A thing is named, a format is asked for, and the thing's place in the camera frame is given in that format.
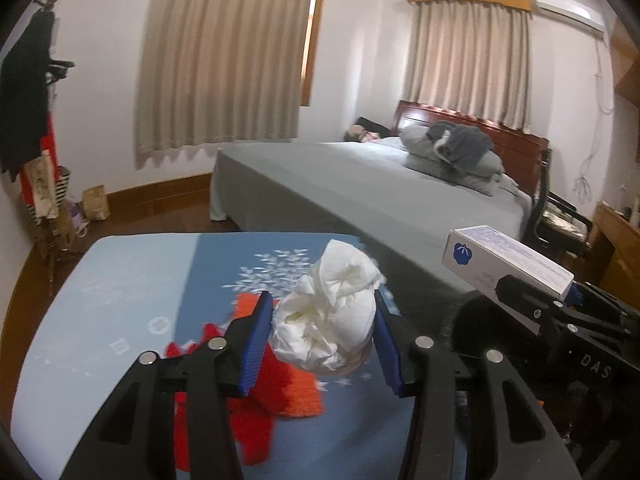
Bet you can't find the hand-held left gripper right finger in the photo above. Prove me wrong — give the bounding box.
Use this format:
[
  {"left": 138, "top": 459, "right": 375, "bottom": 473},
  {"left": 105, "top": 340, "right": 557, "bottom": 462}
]
[{"left": 372, "top": 290, "right": 583, "bottom": 480}]

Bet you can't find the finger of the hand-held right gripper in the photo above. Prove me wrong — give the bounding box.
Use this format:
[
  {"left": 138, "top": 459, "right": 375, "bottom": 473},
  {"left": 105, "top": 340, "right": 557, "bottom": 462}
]
[
  {"left": 492, "top": 274, "right": 631, "bottom": 341},
  {"left": 567, "top": 282, "right": 640, "bottom": 322}
]

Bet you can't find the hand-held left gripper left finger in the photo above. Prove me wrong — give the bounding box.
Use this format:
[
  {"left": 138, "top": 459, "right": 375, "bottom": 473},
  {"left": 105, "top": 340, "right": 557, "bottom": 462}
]
[{"left": 59, "top": 290, "right": 276, "bottom": 480}]

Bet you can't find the white cardboard box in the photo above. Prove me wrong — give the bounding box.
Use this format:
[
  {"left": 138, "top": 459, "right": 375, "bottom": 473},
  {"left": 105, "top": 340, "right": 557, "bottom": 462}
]
[{"left": 442, "top": 226, "right": 576, "bottom": 305}]

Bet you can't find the white plastic bag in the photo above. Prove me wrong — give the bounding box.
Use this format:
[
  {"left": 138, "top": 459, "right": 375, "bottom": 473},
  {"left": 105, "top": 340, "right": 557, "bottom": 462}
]
[{"left": 269, "top": 239, "right": 387, "bottom": 375}]

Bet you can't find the wooden desk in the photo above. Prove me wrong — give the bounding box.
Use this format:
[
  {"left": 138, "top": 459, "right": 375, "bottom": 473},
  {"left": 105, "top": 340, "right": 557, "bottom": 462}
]
[{"left": 590, "top": 201, "right": 640, "bottom": 306}]

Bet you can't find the black office chair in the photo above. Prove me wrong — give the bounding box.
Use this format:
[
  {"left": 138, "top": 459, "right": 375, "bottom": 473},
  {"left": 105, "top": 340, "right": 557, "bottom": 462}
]
[{"left": 525, "top": 147, "right": 593, "bottom": 261}]

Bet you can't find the red cloth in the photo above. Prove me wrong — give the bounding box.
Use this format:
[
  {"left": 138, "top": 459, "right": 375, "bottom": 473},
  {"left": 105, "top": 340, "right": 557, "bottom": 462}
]
[{"left": 165, "top": 322, "right": 296, "bottom": 471}]

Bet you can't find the dark wooden headboard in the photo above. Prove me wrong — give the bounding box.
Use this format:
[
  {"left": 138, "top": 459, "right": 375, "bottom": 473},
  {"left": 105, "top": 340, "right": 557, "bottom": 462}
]
[{"left": 395, "top": 100, "right": 550, "bottom": 196}]

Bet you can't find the blue printed tablecloth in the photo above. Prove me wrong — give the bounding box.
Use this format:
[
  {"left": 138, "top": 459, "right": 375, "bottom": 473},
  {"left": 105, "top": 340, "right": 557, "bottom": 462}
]
[{"left": 10, "top": 232, "right": 471, "bottom": 480}]

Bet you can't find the dark grey clothing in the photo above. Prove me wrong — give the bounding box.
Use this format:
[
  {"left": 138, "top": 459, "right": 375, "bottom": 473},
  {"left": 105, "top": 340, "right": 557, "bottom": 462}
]
[{"left": 426, "top": 121, "right": 496, "bottom": 171}]

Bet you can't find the bed with grey sheet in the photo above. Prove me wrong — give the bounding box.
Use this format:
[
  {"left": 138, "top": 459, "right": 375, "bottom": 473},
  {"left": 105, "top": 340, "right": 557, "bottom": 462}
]
[{"left": 209, "top": 137, "right": 533, "bottom": 291}]

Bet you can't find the folded grey quilt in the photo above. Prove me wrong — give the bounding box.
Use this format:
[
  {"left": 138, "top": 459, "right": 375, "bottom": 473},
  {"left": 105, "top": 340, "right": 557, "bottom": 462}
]
[{"left": 400, "top": 125, "right": 506, "bottom": 196}]

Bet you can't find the brown paper bag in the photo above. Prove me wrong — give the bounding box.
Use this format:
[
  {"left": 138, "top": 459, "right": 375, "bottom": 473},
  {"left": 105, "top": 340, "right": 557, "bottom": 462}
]
[{"left": 81, "top": 185, "right": 111, "bottom": 222}]

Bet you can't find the pink bundle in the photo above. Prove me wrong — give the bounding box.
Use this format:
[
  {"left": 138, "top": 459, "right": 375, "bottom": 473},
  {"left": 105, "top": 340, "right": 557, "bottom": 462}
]
[{"left": 345, "top": 124, "right": 381, "bottom": 143}]

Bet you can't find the purple and white appliance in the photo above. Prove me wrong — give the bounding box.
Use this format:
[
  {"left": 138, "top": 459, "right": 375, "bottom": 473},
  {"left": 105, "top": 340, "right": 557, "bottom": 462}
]
[{"left": 67, "top": 202, "right": 91, "bottom": 238}]

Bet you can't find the brown cardboard bag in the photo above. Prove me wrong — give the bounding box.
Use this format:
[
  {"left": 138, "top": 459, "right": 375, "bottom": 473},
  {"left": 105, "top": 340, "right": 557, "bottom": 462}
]
[{"left": 47, "top": 205, "right": 76, "bottom": 256}]

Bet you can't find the narrow beige curtain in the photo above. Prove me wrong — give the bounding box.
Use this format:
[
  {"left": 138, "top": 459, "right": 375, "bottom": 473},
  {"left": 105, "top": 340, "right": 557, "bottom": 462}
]
[{"left": 404, "top": 0, "right": 532, "bottom": 133}]

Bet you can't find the striped bag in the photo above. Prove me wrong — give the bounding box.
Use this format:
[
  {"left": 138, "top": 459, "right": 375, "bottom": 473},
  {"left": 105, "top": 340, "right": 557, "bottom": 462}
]
[{"left": 27, "top": 165, "right": 73, "bottom": 226}]

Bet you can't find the beige tote bag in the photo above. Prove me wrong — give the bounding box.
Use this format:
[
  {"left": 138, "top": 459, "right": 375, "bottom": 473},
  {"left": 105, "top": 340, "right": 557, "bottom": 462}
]
[{"left": 25, "top": 157, "right": 63, "bottom": 221}]

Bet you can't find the wide beige curtain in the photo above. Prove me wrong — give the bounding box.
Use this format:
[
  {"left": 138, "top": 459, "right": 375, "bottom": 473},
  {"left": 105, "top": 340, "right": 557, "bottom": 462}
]
[{"left": 135, "top": 0, "right": 321, "bottom": 171}]

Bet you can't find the white air conditioner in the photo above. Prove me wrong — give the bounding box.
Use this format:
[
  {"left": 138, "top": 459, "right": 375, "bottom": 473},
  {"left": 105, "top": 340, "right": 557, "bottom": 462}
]
[{"left": 532, "top": 0, "right": 606, "bottom": 36}]

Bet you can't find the red garment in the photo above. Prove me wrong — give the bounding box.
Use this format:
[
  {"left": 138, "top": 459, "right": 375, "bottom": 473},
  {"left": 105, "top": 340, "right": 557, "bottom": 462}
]
[{"left": 20, "top": 110, "right": 61, "bottom": 206}]

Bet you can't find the dark jacket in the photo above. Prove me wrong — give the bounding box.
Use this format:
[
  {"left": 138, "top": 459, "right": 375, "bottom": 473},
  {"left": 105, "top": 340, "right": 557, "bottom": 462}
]
[{"left": 0, "top": 10, "right": 56, "bottom": 183}]

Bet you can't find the hanging wall cable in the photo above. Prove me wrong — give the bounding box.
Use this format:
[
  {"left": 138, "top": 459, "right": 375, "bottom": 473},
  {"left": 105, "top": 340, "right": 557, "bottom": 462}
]
[{"left": 570, "top": 35, "right": 613, "bottom": 206}]

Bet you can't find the wooden wall cabinet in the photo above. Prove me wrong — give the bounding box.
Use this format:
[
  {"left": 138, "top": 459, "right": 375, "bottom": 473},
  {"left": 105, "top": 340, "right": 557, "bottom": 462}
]
[{"left": 612, "top": 25, "right": 640, "bottom": 108}]

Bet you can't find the wooden window frame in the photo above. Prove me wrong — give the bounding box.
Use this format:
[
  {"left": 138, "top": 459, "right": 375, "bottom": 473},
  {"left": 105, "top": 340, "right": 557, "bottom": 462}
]
[{"left": 302, "top": 0, "right": 321, "bottom": 107}]

